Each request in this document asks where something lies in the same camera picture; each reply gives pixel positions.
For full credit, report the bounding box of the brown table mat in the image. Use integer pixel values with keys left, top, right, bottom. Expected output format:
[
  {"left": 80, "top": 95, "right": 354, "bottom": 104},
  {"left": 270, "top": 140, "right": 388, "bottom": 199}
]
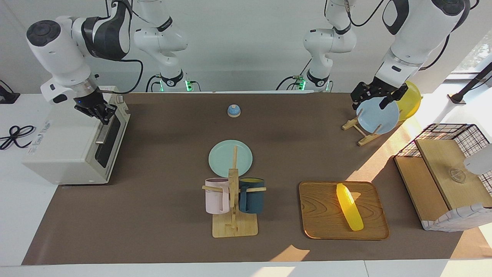
[{"left": 21, "top": 92, "right": 467, "bottom": 266}]

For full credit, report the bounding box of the cream toaster oven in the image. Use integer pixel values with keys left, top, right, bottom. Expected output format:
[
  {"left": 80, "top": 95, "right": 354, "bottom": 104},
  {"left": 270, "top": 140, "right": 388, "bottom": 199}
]
[{"left": 22, "top": 85, "right": 131, "bottom": 185}]

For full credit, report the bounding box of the wooden mug rack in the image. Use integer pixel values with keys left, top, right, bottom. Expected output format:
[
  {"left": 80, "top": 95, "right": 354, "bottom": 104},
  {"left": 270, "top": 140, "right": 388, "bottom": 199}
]
[{"left": 202, "top": 145, "right": 267, "bottom": 238}]

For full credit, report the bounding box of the loose black cable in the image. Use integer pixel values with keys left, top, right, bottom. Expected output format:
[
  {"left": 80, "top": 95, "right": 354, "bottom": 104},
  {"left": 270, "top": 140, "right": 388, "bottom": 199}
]
[{"left": 0, "top": 125, "right": 36, "bottom": 150}]

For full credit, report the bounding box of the black clamp mount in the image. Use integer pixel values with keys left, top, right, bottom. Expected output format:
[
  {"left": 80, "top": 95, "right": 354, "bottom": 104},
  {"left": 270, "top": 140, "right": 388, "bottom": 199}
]
[{"left": 0, "top": 80, "right": 20, "bottom": 104}]

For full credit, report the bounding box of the light blue plate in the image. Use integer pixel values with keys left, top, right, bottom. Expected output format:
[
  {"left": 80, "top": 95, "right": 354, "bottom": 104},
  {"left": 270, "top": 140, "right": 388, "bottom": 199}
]
[{"left": 356, "top": 98, "right": 400, "bottom": 135}]

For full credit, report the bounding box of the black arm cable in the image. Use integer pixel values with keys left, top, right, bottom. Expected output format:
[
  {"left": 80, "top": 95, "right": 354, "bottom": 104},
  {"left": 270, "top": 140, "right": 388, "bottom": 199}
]
[
  {"left": 419, "top": 34, "right": 451, "bottom": 72},
  {"left": 98, "top": 59, "right": 144, "bottom": 95}
]

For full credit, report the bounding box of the wire basket with wooden boards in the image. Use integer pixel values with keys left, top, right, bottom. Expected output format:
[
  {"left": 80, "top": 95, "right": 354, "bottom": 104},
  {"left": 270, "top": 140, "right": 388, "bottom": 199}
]
[{"left": 394, "top": 123, "right": 492, "bottom": 232}]

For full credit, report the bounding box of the pale green plate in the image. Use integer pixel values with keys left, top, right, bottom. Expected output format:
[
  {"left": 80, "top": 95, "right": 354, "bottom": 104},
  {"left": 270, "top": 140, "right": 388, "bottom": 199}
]
[{"left": 208, "top": 140, "right": 253, "bottom": 178}]

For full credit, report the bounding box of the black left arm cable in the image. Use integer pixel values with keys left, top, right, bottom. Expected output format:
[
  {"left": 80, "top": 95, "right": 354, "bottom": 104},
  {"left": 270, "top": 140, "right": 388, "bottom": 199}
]
[{"left": 419, "top": 34, "right": 451, "bottom": 72}]

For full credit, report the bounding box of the wooden serving tray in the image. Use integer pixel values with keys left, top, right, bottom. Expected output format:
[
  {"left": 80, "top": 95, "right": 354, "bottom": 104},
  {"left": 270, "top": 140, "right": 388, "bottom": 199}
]
[{"left": 299, "top": 181, "right": 390, "bottom": 240}]

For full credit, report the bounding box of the wooden plate rack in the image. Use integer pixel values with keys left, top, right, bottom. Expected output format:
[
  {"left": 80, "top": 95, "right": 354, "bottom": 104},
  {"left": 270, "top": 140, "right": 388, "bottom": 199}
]
[{"left": 342, "top": 115, "right": 405, "bottom": 147}]

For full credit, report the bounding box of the yellow plate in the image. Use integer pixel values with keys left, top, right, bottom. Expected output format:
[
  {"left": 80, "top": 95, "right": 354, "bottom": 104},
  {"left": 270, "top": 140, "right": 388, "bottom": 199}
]
[{"left": 395, "top": 81, "right": 422, "bottom": 122}]

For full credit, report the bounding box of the white rounded device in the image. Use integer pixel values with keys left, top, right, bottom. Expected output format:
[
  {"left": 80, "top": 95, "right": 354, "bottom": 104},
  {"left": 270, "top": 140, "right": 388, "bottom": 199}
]
[{"left": 463, "top": 144, "right": 492, "bottom": 175}]

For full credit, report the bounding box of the dark blue mug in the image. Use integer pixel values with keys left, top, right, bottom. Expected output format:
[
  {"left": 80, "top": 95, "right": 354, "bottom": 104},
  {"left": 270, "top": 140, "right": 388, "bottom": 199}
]
[{"left": 238, "top": 177, "right": 265, "bottom": 214}]

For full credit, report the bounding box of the yellow corn cob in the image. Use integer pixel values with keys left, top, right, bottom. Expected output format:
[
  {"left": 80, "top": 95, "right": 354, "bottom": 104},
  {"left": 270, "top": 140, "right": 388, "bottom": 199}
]
[{"left": 336, "top": 183, "right": 364, "bottom": 232}]

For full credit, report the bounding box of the pink mug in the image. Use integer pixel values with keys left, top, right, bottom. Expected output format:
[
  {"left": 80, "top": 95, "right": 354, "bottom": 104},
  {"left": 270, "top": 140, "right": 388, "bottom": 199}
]
[{"left": 205, "top": 178, "right": 231, "bottom": 214}]

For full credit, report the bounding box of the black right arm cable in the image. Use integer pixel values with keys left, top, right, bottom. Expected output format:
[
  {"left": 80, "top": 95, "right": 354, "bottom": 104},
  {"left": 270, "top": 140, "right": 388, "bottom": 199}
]
[{"left": 98, "top": 59, "right": 144, "bottom": 95}]

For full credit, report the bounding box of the black base cable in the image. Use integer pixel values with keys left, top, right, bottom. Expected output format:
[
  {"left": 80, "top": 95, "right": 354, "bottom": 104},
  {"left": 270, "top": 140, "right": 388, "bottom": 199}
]
[
  {"left": 145, "top": 74, "right": 163, "bottom": 93},
  {"left": 277, "top": 58, "right": 312, "bottom": 91}
]

